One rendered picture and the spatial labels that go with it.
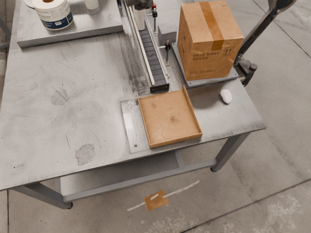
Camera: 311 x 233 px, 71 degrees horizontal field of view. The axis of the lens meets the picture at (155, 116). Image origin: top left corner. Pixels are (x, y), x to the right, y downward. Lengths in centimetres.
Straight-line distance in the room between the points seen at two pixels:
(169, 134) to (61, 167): 53
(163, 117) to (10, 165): 75
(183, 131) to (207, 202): 89
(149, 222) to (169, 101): 99
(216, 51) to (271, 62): 174
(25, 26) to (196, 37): 115
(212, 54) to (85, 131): 74
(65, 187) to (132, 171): 48
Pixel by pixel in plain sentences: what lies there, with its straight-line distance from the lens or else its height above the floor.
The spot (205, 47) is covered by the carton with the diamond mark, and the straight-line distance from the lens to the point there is 110.
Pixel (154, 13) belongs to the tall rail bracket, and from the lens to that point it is 149.
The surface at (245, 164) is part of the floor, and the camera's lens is 204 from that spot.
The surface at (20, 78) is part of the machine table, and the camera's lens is 150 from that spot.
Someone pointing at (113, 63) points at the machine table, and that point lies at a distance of 139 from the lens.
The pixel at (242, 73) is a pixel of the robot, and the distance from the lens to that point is 224.
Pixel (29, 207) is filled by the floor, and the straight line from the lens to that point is 207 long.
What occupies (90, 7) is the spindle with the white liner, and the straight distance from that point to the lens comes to 167.
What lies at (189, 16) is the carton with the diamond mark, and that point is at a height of 112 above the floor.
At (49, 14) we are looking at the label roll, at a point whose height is 99.
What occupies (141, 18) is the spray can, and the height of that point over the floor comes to 97.
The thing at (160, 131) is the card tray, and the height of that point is 83.
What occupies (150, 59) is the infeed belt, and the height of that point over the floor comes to 88.
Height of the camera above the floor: 180
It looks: 59 degrees down
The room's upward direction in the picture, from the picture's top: 1 degrees counter-clockwise
